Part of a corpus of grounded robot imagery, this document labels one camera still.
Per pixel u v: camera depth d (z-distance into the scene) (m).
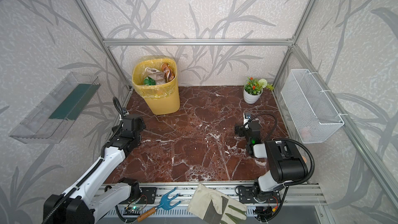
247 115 0.82
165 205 0.71
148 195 0.73
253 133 0.71
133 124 0.62
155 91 0.84
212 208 0.70
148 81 0.93
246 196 0.73
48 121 0.64
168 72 0.93
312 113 0.63
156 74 0.89
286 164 0.45
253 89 1.00
